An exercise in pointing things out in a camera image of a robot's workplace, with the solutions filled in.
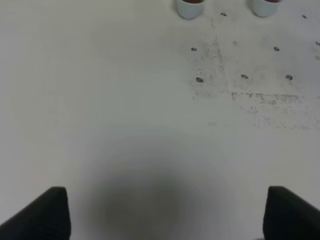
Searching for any light blue left teacup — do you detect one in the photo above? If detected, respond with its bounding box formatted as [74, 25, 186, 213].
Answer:
[175, 0, 205, 20]

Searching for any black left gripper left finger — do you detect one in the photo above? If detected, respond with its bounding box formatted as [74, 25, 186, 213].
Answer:
[0, 186, 72, 240]

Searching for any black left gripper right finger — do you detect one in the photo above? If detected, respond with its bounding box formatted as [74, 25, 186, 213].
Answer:
[262, 186, 320, 240]

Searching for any light blue right teacup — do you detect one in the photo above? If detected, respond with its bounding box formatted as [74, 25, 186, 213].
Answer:
[252, 0, 283, 18]

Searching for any light blue teacup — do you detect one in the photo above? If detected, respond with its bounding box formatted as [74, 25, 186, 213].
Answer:
[175, 0, 205, 20]
[252, 0, 283, 18]

